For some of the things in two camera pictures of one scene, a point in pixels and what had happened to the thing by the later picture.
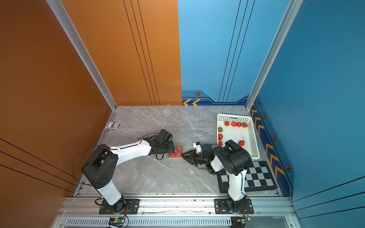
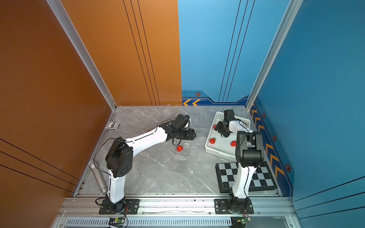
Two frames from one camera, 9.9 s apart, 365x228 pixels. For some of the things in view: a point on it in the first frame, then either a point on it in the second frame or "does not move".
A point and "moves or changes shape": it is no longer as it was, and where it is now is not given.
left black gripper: [171, 143] -> [191, 134]
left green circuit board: [119, 220] does not move
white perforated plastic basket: [239, 128] moves or changes shape
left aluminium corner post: [80, 48] does not move
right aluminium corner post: [293, 6] does not move
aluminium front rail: [176, 206] does not move
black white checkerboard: [257, 177] does not move
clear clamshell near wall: [168, 111] does not move
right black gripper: [191, 158] -> [218, 127]
